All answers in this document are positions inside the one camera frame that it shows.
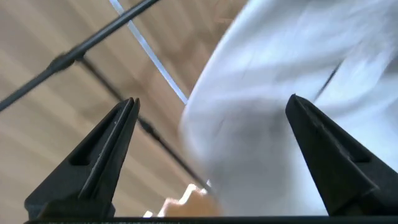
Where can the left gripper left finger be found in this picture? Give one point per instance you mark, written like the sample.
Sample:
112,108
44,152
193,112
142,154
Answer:
90,174

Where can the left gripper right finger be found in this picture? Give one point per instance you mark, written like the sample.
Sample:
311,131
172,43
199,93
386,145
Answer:
339,177

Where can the pale grey shorts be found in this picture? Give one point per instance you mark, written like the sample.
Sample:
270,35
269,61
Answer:
264,93

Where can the black clothes rack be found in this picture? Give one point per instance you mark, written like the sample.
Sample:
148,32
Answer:
93,39

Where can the beige curtain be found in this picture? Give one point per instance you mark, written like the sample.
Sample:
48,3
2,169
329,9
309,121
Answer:
46,140

